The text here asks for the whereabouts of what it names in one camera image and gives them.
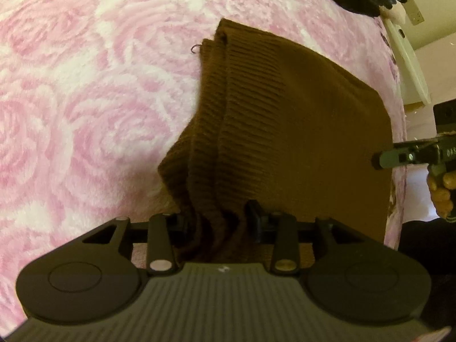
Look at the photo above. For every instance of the white bedside furniture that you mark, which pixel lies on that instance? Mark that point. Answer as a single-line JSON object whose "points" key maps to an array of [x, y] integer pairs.
{"points": [[413, 86]]}

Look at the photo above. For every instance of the person's right hand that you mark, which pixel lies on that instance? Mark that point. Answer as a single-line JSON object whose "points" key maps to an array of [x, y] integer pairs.
{"points": [[441, 195]]}

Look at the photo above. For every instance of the brown knit button vest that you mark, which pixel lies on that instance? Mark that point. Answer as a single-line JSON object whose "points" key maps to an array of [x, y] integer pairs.
{"points": [[282, 125]]}

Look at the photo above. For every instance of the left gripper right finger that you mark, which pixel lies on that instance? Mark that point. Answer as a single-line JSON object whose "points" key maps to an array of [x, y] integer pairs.
{"points": [[277, 229]]}

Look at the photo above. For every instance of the pink rose floral blanket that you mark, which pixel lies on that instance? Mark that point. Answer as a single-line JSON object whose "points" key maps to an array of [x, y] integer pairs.
{"points": [[94, 92]]}

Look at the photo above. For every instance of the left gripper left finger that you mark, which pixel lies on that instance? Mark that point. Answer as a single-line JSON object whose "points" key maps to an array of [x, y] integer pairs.
{"points": [[160, 256]]}

